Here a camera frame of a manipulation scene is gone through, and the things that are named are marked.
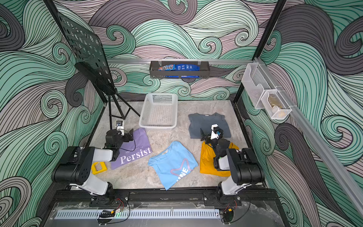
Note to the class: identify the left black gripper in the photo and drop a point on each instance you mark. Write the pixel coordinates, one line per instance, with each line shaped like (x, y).
(125, 136)

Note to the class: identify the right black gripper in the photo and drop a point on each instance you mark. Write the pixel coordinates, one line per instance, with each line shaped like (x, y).
(208, 137)

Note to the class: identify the grey t-shirt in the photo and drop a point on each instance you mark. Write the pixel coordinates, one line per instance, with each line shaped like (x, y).
(204, 122)

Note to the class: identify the purple Persist t-shirt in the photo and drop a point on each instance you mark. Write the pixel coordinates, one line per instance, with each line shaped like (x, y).
(134, 150)

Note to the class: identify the yellow t-shirt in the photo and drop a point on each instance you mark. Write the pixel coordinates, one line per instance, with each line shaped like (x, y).
(206, 162)

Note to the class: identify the light blue t-shirt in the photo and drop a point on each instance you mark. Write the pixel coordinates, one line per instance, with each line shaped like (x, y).
(173, 164)

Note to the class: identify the white perforated plastic basket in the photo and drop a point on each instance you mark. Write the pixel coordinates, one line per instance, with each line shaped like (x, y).
(159, 111)

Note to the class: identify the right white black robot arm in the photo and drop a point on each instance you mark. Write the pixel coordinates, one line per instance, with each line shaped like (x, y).
(220, 157)

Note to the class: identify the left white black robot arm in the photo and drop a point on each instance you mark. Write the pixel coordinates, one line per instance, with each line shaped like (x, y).
(75, 166)

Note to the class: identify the yellow plastic triangle tool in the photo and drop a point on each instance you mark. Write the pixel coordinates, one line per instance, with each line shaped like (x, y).
(98, 167)

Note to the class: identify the blue candy packet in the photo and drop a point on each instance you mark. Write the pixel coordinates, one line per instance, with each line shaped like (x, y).
(180, 67)

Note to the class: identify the black perforated music stand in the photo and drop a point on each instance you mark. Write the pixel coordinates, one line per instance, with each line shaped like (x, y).
(92, 63)

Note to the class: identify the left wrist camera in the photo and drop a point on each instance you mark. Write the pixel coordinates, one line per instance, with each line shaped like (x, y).
(120, 127)

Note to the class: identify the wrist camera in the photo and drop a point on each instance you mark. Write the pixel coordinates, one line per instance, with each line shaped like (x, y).
(120, 127)
(215, 127)

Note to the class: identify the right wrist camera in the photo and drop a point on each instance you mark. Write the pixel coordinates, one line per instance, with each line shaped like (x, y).
(215, 127)

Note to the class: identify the black wall tray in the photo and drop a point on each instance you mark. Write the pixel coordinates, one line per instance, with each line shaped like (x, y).
(202, 74)

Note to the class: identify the clear plastic wall bin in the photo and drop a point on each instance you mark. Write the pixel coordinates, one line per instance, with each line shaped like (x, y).
(257, 83)

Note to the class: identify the white slotted cable duct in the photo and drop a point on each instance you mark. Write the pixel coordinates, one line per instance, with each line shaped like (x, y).
(142, 214)

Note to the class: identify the small clear wall bin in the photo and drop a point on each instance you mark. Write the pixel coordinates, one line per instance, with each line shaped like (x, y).
(274, 106)

